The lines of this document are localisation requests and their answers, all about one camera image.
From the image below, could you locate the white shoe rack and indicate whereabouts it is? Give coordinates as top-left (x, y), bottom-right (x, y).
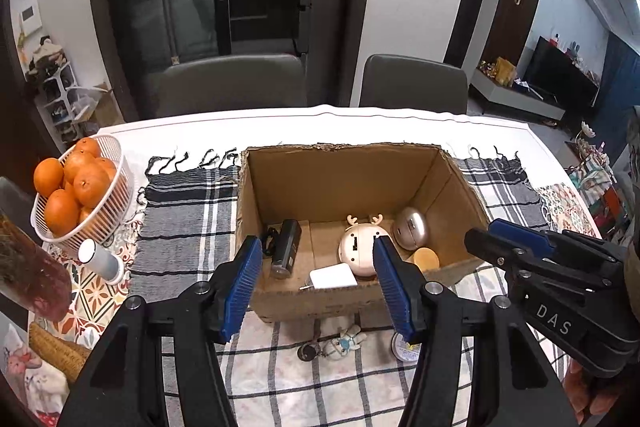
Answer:
top-left (27, 39), bottom-right (101, 148)

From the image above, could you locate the astronaut keychain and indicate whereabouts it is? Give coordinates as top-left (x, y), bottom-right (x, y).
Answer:
top-left (296, 324), bottom-right (368, 364)

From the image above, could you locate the grey plaid tablecloth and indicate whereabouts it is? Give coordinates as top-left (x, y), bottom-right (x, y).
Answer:
top-left (127, 146), bottom-right (568, 427)

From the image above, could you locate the yellow bag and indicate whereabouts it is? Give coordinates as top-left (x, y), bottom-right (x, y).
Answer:
top-left (492, 57), bottom-right (518, 88)

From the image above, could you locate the brown cardboard box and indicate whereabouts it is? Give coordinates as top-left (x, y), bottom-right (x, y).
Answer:
top-left (235, 142), bottom-right (493, 324)

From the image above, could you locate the white wall intercom panel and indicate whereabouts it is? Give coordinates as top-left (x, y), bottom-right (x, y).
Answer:
top-left (19, 5), bottom-right (43, 32)

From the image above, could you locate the black bike light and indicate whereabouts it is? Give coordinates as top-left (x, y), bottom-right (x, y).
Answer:
top-left (262, 219), bottom-right (303, 280)

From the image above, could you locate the small white cylinder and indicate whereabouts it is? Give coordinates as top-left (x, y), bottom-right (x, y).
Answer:
top-left (77, 238), bottom-right (125, 286)

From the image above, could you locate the white plastic basket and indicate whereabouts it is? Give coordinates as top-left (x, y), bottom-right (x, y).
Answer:
top-left (30, 134), bottom-right (137, 245)

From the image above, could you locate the colourful cloth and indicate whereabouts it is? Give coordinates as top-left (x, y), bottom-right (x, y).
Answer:
top-left (567, 152), bottom-right (636, 238)

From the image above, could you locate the person's right hand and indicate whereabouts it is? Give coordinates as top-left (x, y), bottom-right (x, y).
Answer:
top-left (566, 356), bottom-right (628, 426)

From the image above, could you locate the round metal tin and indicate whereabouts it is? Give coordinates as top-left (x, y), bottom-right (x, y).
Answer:
top-left (391, 332), bottom-right (423, 363)

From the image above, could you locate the grey dining chair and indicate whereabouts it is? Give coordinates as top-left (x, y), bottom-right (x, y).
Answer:
top-left (359, 53), bottom-right (471, 115)
top-left (147, 53), bottom-right (308, 118)

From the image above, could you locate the beige deer-shaped toy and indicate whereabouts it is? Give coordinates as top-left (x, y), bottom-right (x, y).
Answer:
top-left (337, 213), bottom-right (392, 279)

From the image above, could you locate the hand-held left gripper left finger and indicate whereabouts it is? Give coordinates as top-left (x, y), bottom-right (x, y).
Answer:
top-left (59, 235), bottom-right (264, 427)

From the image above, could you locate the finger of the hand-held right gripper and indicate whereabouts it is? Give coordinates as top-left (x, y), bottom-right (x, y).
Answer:
top-left (464, 228), bottom-right (603, 294)
top-left (488, 218), bottom-right (623, 264)

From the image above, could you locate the white charger plug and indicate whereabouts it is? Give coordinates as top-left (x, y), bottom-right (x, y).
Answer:
top-left (299, 263), bottom-right (359, 292)

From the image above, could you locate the silver egg-shaped mouse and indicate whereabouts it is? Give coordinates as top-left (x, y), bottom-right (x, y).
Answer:
top-left (391, 206), bottom-right (431, 252)

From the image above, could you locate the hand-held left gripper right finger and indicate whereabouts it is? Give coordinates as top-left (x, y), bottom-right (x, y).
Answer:
top-left (372, 236), bottom-right (569, 427)

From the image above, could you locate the pile of oranges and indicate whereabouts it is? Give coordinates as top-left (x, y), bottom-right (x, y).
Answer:
top-left (33, 137), bottom-right (118, 238)

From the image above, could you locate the floral tissue cover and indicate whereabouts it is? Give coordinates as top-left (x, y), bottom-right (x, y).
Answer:
top-left (0, 309), bottom-right (71, 427)

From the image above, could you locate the round wooden lid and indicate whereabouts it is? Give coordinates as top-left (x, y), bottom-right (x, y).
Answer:
top-left (405, 247), bottom-right (441, 273)

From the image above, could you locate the woven rattan box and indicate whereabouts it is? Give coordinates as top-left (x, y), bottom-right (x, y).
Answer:
top-left (27, 322), bottom-right (93, 384)

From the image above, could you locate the grey television cabinet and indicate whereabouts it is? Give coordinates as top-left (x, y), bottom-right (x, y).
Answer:
top-left (470, 68), bottom-right (567, 122)

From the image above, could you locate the black television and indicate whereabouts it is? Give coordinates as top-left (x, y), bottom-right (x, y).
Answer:
top-left (525, 35), bottom-right (601, 105)

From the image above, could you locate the glass vase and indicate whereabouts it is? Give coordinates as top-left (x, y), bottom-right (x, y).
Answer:
top-left (0, 177), bottom-right (73, 323)

